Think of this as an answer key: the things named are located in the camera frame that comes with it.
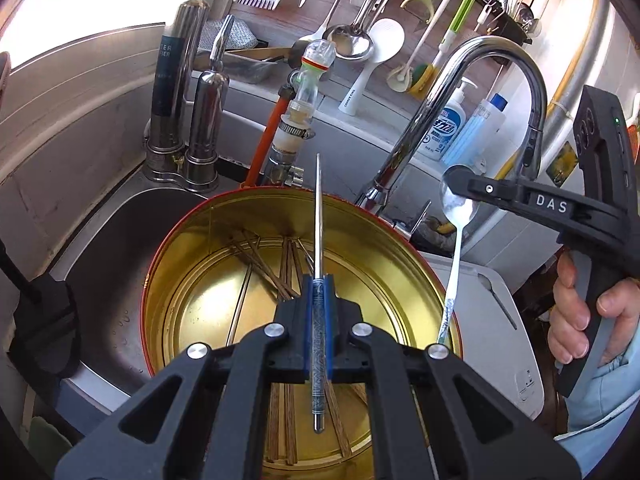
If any shiny steel spoon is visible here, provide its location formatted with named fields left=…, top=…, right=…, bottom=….
left=437, top=165, right=480, bottom=344

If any wooden chopstick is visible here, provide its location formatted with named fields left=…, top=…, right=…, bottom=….
left=284, top=384, right=297, bottom=465
left=324, top=382, right=352, bottom=458
left=265, top=384, right=281, bottom=463
left=279, top=237, right=294, bottom=298
left=230, top=230, right=300, bottom=301

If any grey matte spoon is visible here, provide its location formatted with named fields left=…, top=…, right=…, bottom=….
left=477, top=273, right=518, bottom=330

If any chrome kitchen faucet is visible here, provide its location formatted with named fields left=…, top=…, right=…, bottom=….
left=355, top=36, right=548, bottom=214

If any person right hand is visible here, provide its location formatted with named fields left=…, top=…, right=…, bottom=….
left=546, top=250, right=640, bottom=366

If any blue clear bottle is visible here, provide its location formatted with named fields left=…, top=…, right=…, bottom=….
left=442, top=93, right=508, bottom=174

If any white dish soap bottle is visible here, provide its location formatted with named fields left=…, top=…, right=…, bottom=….
left=418, top=77, right=477, bottom=160

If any white cutting board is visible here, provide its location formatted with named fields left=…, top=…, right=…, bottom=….
left=454, top=262, right=544, bottom=419

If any yellow green sponge brush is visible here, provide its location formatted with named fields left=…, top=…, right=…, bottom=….
left=409, top=0, right=475, bottom=100

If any red gold round tin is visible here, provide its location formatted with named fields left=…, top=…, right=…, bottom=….
left=140, top=186, right=445, bottom=479

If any white rice paddle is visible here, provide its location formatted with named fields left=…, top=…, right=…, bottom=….
left=338, top=18, right=405, bottom=116

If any light blue clothing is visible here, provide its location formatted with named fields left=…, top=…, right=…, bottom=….
left=554, top=333, right=640, bottom=478

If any stainless steel sink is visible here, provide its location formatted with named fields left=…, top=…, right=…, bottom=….
left=51, top=170, right=238, bottom=413

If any steel water filter tap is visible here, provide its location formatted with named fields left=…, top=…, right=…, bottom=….
left=143, top=0, right=234, bottom=193

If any sunflower wall hook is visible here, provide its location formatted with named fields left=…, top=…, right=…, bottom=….
left=546, top=141, right=578, bottom=188

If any yellow gas hose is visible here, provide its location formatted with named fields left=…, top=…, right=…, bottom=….
left=494, top=0, right=604, bottom=181

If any orange hose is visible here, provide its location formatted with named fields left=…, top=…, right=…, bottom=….
left=241, top=84, right=296, bottom=189

